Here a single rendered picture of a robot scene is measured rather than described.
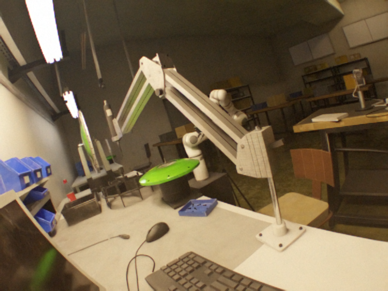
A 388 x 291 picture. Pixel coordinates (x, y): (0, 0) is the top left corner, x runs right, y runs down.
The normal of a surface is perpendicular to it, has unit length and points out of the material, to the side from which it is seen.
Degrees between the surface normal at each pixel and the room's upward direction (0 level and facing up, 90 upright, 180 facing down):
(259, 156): 90
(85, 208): 94
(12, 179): 92
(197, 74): 90
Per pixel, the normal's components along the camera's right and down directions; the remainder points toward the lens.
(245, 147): -0.68, 0.31
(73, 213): 0.50, 0.02
